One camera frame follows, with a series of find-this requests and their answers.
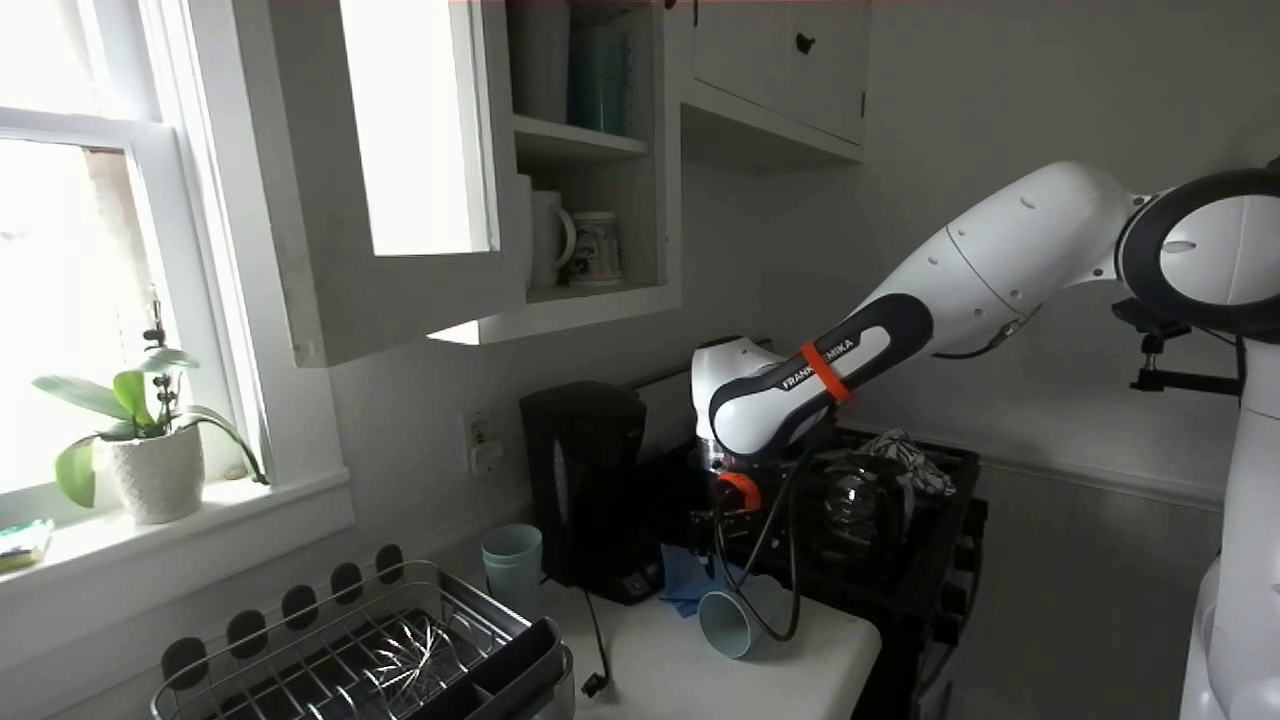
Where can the metal dish rack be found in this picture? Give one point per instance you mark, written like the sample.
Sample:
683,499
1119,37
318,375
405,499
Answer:
362,660

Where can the white cabinet with knob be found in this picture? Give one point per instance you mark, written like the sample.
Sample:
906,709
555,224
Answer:
762,75

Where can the white wall outlet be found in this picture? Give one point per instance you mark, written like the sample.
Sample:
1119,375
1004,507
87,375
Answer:
486,442

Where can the teal plastic cup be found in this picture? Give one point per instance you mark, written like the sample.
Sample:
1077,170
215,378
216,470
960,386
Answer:
515,567
729,624

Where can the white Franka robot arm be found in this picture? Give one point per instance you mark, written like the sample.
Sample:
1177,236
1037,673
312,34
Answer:
1014,255

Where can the white ceramic mug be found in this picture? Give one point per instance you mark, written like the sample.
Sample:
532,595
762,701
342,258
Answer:
548,240

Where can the blue cloth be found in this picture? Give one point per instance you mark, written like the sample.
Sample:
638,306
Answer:
683,581

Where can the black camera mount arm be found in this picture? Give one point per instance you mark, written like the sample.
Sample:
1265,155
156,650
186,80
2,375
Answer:
1181,383

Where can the white wall cabinet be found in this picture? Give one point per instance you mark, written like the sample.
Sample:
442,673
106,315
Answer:
574,311

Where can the small soap dish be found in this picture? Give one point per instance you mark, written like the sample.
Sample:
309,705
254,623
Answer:
22,545

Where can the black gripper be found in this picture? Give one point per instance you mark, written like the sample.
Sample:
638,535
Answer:
737,513

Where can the white window frame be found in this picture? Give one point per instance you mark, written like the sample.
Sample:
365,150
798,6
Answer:
173,203

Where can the white plant pot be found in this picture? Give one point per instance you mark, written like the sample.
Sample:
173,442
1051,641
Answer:
156,474

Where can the black steel stove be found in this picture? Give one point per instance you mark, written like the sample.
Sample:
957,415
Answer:
934,585

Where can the stacked teal cups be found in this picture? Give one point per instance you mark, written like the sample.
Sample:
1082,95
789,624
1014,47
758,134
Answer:
601,75

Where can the green orchid plant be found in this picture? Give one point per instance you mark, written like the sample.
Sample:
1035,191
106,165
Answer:
132,401

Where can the glass coffee carafe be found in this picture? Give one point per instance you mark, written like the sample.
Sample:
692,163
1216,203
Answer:
862,507

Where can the black coffee maker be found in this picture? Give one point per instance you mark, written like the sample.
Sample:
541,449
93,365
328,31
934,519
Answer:
586,495

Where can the white ceramic vessel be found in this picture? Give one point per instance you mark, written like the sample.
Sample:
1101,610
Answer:
521,233

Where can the white cabinet door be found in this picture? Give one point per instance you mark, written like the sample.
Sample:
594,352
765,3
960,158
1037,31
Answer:
402,300

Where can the stacked white cups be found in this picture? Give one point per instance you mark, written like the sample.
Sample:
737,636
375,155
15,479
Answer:
541,60

